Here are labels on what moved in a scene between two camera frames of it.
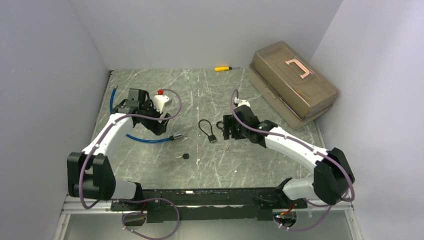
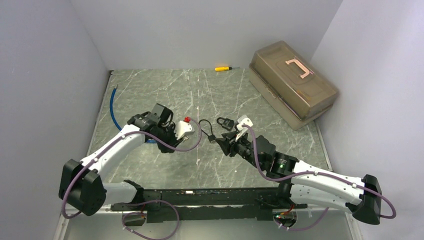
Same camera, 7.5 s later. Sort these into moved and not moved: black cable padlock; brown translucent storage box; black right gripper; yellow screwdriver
Moved: black right gripper
Not moved: black cable padlock; brown translucent storage box; yellow screwdriver
